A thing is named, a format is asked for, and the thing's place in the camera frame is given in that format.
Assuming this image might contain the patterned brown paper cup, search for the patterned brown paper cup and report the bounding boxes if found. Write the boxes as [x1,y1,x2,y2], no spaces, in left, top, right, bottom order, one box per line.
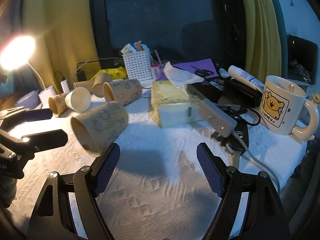
[103,79,142,106]

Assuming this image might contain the yellow plastic bag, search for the yellow plastic bag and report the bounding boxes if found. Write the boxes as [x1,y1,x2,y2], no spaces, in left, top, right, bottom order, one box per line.
[91,66,127,80]

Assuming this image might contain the white textured tablecloth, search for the white textured tablecloth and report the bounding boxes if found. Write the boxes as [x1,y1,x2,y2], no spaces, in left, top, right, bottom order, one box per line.
[4,80,308,240]

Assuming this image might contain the white tube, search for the white tube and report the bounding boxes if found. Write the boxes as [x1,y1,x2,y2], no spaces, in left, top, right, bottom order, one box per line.
[228,65,264,93]

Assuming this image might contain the yellow curtain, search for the yellow curtain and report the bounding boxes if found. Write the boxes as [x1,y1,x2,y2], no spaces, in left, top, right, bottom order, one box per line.
[243,0,281,82]

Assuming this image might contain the black power adapter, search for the black power adapter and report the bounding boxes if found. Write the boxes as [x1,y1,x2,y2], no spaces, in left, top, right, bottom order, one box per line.
[76,70,87,82]

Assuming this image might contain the white bear print mug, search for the white bear print mug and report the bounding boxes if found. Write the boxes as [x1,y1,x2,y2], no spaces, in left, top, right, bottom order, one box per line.
[259,75,319,141]

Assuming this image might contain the white charger plug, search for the white charger plug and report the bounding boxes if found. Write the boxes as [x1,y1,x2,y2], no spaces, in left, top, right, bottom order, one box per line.
[61,79,70,93]

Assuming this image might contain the white desk lamp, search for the white desk lamp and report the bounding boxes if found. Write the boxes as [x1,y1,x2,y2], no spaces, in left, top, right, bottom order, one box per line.
[1,35,56,108]

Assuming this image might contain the brown paper cup behind white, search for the brown paper cup behind white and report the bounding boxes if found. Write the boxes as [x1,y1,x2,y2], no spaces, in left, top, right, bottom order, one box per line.
[48,92,69,118]

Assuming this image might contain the yellow tissue box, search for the yellow tissue box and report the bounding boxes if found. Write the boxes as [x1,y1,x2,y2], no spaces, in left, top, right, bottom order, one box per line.
[151,80,203,128]

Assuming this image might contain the purple bowl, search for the purple bowl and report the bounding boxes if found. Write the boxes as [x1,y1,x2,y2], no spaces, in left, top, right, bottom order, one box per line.
[14,90,40,109]

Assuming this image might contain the black box device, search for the black box device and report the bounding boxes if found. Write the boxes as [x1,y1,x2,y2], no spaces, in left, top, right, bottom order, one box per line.
[187,77,262,108]

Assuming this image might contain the far lying brown cup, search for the far lying brown cup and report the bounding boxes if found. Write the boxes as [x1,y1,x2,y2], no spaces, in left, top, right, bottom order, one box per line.
[73,80,94,94]

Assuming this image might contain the black scissors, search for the black scissors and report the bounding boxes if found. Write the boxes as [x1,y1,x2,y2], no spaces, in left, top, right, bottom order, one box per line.
[191,66,215,78]

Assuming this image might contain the white perforated basket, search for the white perforated basket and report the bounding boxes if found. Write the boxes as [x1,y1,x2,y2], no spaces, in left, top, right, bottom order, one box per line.
[123,50,152,81]

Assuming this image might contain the cartoon printed brown paper cup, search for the cartoon printed brown paper cup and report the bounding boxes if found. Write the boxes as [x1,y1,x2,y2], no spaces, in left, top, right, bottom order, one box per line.
[71,101,129,157]

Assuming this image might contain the plain brown paper cup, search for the plain brown paper cup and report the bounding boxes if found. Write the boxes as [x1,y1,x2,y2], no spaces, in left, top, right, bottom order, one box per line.
[93,72,112,98]

